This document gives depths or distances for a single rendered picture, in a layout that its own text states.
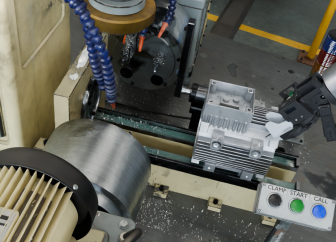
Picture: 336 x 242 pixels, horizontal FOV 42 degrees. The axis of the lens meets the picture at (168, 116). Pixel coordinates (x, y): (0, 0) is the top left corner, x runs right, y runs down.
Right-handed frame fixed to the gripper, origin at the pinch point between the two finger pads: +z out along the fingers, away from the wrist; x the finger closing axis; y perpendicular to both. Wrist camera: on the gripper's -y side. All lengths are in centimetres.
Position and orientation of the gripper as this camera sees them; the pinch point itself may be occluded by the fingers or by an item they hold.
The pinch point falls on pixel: (271, 137)
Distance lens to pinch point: 112.3
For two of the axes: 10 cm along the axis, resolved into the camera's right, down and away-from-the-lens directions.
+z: -6.0, 5.0, 6.2
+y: -7.7, -5.7, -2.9
